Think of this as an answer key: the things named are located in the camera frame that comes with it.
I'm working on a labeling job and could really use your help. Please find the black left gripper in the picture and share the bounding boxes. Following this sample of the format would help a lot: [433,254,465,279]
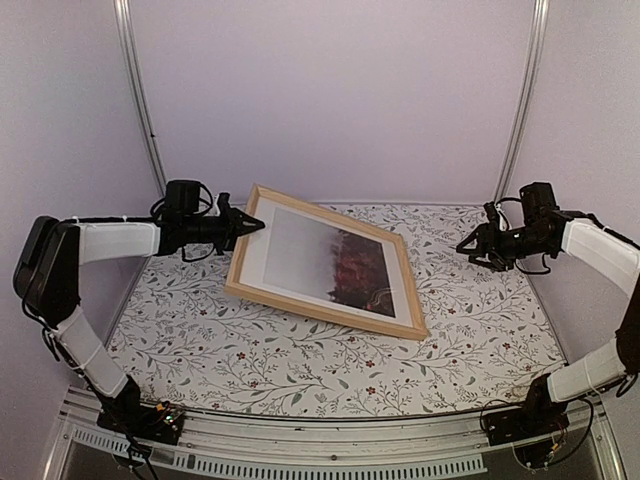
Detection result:
[184,202,265,256]

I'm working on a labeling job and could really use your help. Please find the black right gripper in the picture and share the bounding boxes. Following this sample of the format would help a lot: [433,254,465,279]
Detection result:
[457,221,553,272]

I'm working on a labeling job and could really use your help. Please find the white mat board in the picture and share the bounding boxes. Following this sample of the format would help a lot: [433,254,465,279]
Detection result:
[235,194,415,327]

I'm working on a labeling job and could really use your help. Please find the clear acrylic glazing sheet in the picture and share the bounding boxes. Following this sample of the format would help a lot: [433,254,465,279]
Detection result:
[235,194,415,327]

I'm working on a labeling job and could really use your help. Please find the red forest landscape photo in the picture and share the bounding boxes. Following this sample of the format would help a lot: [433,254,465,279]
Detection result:
[263,207,395,317]

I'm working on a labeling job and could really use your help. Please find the light wooden picture frame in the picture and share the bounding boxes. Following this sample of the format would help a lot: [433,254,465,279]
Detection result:
[223,183,430,343]

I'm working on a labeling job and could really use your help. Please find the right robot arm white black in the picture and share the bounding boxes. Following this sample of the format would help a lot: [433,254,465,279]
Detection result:
[456,202,639,436]

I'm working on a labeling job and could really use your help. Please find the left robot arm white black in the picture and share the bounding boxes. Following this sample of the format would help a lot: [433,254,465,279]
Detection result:
[13,208,265,434]

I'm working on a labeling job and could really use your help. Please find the floral patterned table mat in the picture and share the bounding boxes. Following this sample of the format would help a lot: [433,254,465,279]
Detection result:
[107,205,565,418]

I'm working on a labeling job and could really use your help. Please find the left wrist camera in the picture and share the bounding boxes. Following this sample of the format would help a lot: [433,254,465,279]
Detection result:
[215,192,232,219]

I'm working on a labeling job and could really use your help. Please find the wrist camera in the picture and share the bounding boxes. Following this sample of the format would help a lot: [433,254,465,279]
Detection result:
[215,192,232,219]
[482,181,560,234]

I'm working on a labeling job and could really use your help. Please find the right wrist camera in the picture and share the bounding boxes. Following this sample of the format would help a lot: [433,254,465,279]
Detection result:
[482,181,560,234]

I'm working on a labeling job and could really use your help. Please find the right aluminium corner post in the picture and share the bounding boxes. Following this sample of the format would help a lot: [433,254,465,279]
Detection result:
[494,0,550,200]

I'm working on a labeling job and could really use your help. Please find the aluminium corner post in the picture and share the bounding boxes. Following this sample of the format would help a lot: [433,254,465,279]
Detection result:
[494,0,550,200]
[113,0,167,194]

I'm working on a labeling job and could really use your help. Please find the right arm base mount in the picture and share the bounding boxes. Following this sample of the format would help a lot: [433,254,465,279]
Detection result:
[479,377,569,469]

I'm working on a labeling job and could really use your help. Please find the left aluminium corner post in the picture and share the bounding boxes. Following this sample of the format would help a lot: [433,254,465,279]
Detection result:
[113,0,167,194]

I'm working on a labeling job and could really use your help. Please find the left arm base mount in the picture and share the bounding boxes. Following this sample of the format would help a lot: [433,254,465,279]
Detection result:
[95,384,185,446]

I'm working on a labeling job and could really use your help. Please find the aluminium front rail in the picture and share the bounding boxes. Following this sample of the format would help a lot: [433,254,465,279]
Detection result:
[43,388,630,479]

